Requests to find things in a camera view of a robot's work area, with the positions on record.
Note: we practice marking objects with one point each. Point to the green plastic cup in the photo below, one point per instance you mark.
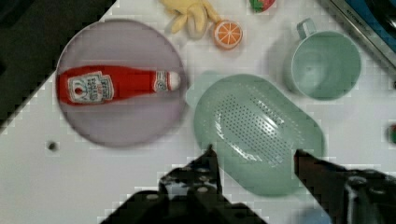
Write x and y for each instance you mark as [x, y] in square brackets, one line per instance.
[323, 65]

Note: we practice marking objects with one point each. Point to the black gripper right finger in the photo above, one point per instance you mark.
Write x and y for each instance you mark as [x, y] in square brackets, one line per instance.
[349, 196]

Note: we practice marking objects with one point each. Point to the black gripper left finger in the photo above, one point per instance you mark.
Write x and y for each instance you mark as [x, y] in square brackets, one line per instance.
[203, 171]

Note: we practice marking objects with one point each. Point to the silver toaster oven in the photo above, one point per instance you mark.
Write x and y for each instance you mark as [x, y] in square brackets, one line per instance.
[372, 22]

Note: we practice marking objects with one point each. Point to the green plastic strainer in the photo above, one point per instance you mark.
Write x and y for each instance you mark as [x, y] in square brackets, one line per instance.
[254, 129]

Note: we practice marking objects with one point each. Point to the red strawberry toy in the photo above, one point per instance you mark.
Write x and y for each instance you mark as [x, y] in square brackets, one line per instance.
[261, 5]

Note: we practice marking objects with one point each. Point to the orange slice toy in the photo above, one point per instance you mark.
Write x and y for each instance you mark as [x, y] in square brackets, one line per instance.
[227, 34]

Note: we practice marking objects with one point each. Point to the red plush ketchup bottle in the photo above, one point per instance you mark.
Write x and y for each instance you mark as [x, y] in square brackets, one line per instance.
[104, 84]

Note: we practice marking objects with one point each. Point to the grey round plate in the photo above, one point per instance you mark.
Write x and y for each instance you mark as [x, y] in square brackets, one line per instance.
[133, 121]

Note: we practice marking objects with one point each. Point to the yellow plush banana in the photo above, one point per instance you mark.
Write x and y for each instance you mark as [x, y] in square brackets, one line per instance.
[194, 13]

